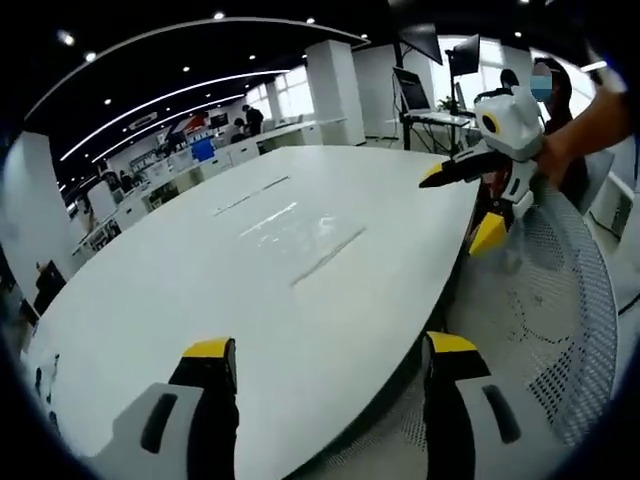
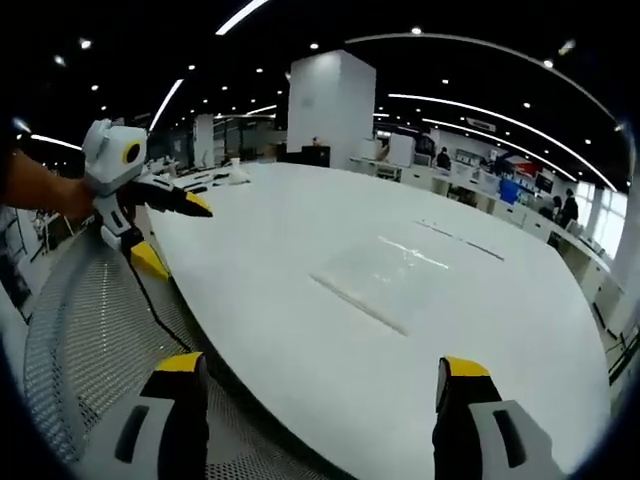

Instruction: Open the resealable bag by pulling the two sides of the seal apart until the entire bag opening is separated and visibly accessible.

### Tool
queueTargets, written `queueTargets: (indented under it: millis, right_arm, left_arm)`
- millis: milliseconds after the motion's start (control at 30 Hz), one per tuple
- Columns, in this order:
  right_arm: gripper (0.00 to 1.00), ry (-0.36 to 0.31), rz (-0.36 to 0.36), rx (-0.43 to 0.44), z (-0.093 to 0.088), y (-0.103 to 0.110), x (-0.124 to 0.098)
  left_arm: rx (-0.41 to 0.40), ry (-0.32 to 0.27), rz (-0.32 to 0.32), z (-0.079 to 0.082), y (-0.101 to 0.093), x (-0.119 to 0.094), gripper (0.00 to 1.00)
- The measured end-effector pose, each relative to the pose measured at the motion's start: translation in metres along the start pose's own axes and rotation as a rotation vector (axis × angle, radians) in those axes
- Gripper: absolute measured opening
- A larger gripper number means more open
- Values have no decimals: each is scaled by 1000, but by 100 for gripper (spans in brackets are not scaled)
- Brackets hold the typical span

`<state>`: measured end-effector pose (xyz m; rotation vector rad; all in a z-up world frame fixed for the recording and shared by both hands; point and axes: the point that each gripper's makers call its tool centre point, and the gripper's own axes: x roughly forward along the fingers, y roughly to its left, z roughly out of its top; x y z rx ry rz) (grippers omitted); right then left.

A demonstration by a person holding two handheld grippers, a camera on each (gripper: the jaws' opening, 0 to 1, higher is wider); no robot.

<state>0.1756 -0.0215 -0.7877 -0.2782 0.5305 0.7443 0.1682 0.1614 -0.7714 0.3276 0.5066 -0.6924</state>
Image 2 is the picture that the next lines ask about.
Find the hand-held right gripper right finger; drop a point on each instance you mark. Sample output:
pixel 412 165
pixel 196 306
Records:
pixel 465 430

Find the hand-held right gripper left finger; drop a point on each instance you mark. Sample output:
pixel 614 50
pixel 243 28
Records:
pixel 150 440

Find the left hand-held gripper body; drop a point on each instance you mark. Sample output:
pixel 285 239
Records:
pixel 107 160

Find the clear resealable plastic bag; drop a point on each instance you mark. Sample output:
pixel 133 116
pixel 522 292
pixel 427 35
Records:
pixel 370 280

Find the person's left hand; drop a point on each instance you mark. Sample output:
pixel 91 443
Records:
pixel 81 200

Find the small white object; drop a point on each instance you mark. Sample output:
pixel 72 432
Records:
pixel 237 172

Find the grey mesh chair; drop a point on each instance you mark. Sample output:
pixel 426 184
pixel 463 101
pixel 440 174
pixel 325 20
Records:
pixel 100 325

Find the black box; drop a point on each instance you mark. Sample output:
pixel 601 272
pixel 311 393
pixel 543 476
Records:
pixel 316 156

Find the white square pillar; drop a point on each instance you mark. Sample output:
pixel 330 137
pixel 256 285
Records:
pixel 330 110

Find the long white counter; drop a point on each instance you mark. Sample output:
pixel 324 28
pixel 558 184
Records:
pixel 525 215

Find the white box appliance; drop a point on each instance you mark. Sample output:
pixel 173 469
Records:
pixel 401 149

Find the blue plastic bin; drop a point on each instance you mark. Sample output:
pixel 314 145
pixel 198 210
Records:
pixel 510 191

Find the bright window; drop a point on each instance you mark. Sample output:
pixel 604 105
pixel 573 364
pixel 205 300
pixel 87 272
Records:
pixel 602 215

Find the ceiling air vent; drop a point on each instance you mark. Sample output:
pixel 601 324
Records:
pixel 481 124

